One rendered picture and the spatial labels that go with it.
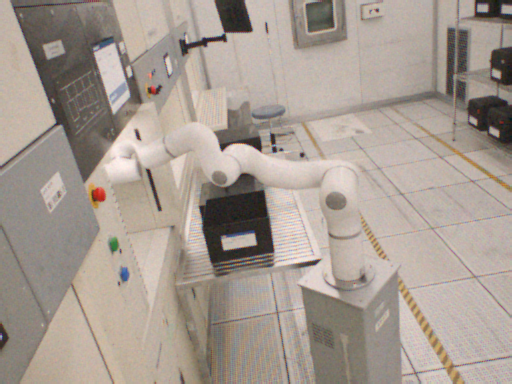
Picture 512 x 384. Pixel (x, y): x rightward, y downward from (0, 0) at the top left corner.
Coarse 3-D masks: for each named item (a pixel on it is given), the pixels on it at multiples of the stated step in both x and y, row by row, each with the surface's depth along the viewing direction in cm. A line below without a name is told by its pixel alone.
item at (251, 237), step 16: (256, 192) 203; (208, 208) 204; (224, 208) 206; (240, 208) 206; (256, 208) 206; (208, 224) 196; (224, 224) 179; (240, 224) 179; (256, 224) 179; (208, 240) 181; (224, 240) 182; (240, 240) 182; (256, 240) 182; (272, 240) 183; (224, 256) 185; (240, 256) 185
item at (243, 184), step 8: (248, 176) 239; (208, 184) 238; (216, 184) 235; (232, 184) 232; (240, 184) 230; (248, 184) 229; (208, 192) 228; (216, 192) 226; (224, 192) 225; (232, 192) 223; (240, 192) 221; (200, 200) 221; (200, 208) 216
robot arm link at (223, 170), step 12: (180, 132) 153; (192, 132) 151; (204, 132) 151; (168, 144) 155; (180, 144) 153; (192, 144) 152; (204, 144) 150; (216, 144) 150; (204, 156) 150; (216, 156) 147; (228, 156) 151; (204, 168) 150; (216, 168) 146; (228, 168) 146; (240, 168) 152; (216, 180) 147; (228, 180) 147
